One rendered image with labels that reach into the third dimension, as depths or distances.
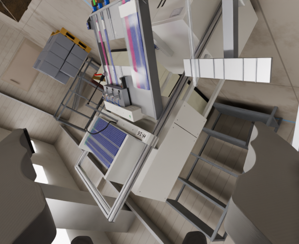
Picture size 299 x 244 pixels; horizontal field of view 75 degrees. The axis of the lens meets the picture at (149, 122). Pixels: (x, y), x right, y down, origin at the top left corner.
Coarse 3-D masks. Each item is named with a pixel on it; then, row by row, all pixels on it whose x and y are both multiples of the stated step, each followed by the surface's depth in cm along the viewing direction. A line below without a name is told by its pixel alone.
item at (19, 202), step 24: (0, 144) 9; (24, 144) 10; (0, 168) 8; (24, 168) 8; (0, 192) 7; (24, 192) 7; (0, 216) 6; (24, 216) 6; (48, 216) 7; (0, 240) 5; (24, 240) 6; (48, 240) 7
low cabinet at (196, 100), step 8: (112, 56) 413; (120, 56) 385; (120, 64) 369; (128, 64) 346; (160, 64) 326; (160, 72) 330; (168, 72) 340; (96, 80) 426; (104, 80) 380; (160, 80) 335; (176, 80) 356; (168, 88) 349; (184, 88) 372; (192, 96) 392; (200, 96) 405; (192, 104) 397; (200, 104) 412; (200, 112) 418
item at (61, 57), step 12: (60, 36) 467; (72, 36) 490; (48, 48) 481; (60, 48) 473; (72, 48) 490; (84, 48) 505; (36, 60) 540; (48, 60) 464; (60, 60) 479; (72, 60) 496; (48, 72) 471; (60, 72) 522; (72, 72) 503
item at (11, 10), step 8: (0, 0) 245; (8, 0) 259; (16, 0) 277; (24, 0) 297; (0, 8) 304; (8, 8) 269; (16, 8) 288; (24, 8) 309; (8, 16) 309; (16, 16) 300
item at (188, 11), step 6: (186, 0) 67; (186, 6) 68; (186, 12) 69; (192, 30) 71; (192, 36) 71; (192, 42) 72; (192, 48) 73; (192, 54) 74; (192, 60) 75; (192, 66) 76; (192, 72) 77
